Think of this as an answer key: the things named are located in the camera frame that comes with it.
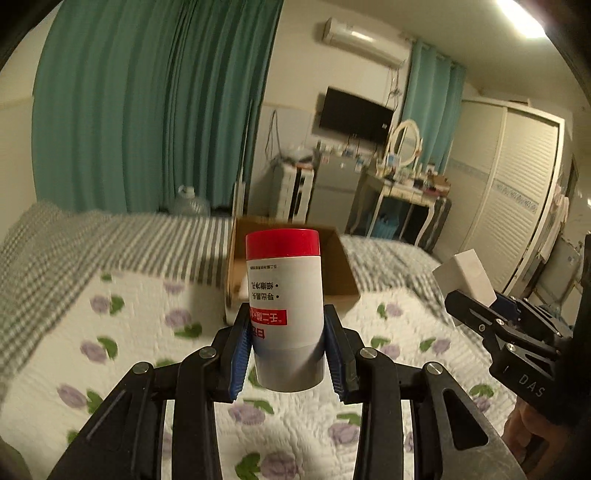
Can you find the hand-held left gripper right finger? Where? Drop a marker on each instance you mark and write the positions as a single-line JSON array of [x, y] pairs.
[[334, 364]]

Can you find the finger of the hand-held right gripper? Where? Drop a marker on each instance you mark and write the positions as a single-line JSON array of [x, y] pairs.
[[475, 316], [521, 311]]

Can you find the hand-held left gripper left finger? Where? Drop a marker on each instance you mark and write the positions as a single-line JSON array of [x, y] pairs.
[[238, 364]]

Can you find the small white box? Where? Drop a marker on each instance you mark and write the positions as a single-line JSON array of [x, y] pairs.
[[464, 274]]

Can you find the white bottle with red cap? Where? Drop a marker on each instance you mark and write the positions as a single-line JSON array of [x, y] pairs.
[[284, 300]]

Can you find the cardboard box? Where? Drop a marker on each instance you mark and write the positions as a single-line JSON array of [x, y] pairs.
[[339, 277]]

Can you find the person's right hand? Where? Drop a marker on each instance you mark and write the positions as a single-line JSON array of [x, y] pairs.
[[524, 429]]

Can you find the white floral quilt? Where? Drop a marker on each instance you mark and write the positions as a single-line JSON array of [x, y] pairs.
[[138, 350]]

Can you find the white louvered wardrobe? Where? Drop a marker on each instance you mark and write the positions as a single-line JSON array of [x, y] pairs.
[[503, 194]]

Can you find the white dressing table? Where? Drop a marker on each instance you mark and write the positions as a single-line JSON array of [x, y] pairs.
[[401, 194]]

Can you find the clear water jug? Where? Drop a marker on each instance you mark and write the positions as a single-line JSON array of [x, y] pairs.
[[189, 203]]

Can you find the grey small fridge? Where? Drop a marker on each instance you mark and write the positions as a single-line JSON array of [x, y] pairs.
[[334, 194]]

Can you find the white leaning pole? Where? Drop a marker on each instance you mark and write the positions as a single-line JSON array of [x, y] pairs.
[[240, 194]]

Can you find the grey checked bedsheet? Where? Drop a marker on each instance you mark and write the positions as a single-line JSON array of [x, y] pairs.
[[115, 244]]

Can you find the white brick-pattern cabinet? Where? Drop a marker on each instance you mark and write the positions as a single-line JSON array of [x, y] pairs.
[[291, 191]]

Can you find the white oval vanity mirror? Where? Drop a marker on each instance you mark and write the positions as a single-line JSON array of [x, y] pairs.
[[405, 143]]

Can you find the narrow green curtain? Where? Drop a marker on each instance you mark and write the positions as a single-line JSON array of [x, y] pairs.
[[431, 101]]

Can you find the wide green curtain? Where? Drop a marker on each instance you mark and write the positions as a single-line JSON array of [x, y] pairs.
[[138, 101]]

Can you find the ceiling light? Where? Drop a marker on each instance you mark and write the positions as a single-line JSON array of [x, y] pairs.
[[521, 14]]

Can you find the white air conditioner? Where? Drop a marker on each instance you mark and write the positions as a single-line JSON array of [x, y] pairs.
[[364, 39]]

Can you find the black wall television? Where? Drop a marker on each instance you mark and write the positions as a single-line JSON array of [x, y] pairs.
[[355, 115]]

